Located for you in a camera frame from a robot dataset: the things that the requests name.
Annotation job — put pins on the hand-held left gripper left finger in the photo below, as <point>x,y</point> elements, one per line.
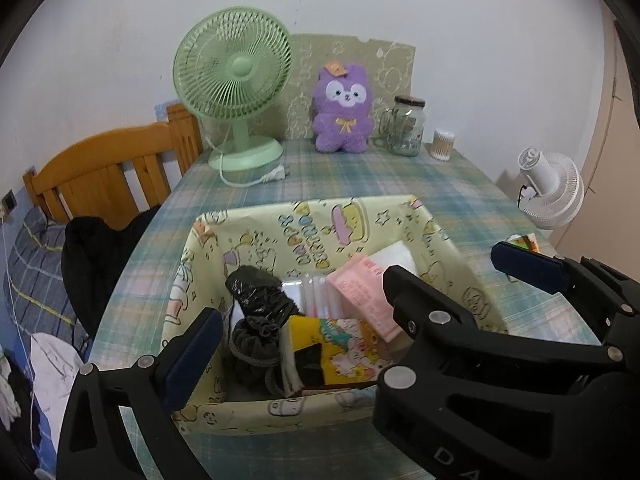
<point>192,360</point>

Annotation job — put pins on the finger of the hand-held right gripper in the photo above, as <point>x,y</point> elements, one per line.
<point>530,267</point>

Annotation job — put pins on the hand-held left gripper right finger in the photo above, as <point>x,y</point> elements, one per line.
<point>415,300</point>

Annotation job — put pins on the pink soft pack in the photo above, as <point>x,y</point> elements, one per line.
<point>360,290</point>

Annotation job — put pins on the yellow cartoon printed pack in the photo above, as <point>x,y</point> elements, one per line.
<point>350,350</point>

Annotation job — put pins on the clear cotton pad pack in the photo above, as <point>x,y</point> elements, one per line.
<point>315,292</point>

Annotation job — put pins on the yellow cartoon printed box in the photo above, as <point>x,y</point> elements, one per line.
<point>300,230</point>

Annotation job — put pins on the green orange packet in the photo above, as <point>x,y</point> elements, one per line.
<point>525,244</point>

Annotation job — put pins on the white tissue pack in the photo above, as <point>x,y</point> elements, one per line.
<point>395,257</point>

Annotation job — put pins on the white clip fan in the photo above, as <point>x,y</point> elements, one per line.
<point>555,192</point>

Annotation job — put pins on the beige door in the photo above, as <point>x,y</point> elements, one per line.
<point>610,160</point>

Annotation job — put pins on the black garment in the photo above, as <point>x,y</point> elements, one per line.
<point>95,265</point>

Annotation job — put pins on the white garment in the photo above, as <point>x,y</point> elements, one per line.
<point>55,380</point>

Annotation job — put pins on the cotton swab container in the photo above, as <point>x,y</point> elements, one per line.
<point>443,145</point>

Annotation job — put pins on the glass jar with dark lid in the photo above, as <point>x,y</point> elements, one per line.
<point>412,130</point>

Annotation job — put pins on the glass mug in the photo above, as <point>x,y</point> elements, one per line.
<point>384,130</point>

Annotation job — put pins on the blue plaid bedsheet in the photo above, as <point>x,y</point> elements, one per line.
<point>35,285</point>

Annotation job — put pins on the black and white clothes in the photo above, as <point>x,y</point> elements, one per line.
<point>10,395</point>

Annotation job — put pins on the purple plush toy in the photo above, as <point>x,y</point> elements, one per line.
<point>342,120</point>

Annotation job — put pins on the wooden chair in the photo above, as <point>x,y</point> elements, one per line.
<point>110,160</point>

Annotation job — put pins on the beige cartoon printed panel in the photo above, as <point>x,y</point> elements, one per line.
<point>395,65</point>

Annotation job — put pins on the blue paper patch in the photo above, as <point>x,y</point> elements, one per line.
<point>162,108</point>

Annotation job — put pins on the green desk fan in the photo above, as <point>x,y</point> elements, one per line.
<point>235,67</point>

